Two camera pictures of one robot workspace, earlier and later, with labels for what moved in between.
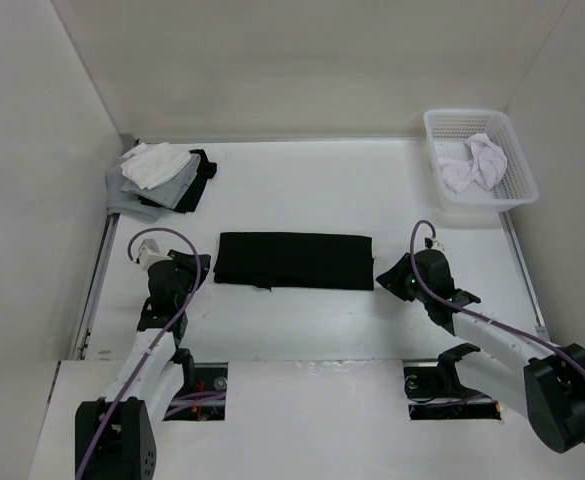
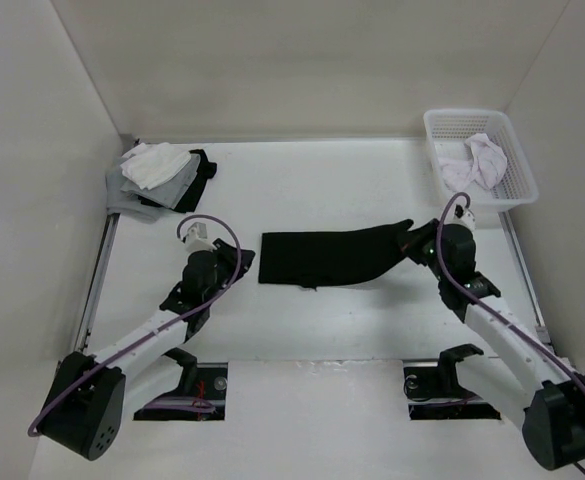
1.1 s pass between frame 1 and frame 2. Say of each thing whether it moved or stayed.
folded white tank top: stayed
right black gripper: moved
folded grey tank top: stayed
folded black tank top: stayed
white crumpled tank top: stayed
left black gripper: moved
